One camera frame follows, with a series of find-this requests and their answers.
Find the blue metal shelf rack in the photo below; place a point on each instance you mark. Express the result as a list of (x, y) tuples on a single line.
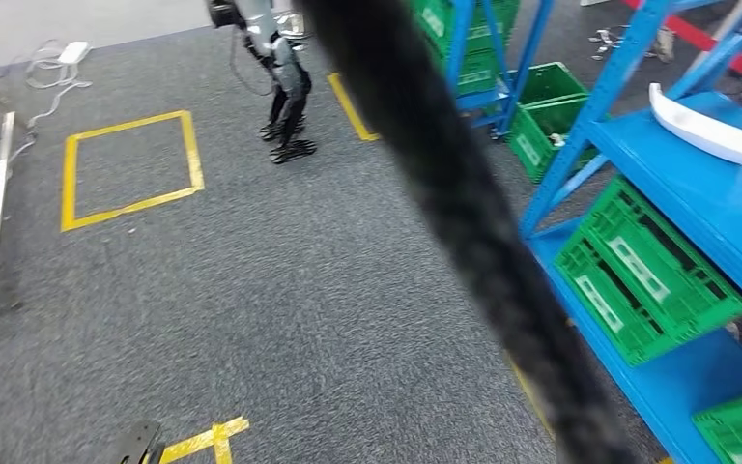
[(729, 205), (459, 51)]

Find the white plastic car trim part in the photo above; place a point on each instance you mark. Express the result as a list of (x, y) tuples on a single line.
[(710, 134)]

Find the grey humanoid robot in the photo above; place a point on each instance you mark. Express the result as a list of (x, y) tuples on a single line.
[(288, 77)]

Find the yellow floor tape square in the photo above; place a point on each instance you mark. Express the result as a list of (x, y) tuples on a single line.
[(531, 397)]

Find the chrome chair base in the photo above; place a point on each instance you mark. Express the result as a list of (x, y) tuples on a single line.
[(608, 41)]

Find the white power adapter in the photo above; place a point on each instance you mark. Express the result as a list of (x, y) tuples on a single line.
[(73, 52)]

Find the person's shoe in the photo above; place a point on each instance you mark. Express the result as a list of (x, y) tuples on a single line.
[(664, 45)]

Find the red barrier belt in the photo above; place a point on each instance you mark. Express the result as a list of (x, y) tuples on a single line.
[(697, 38)]

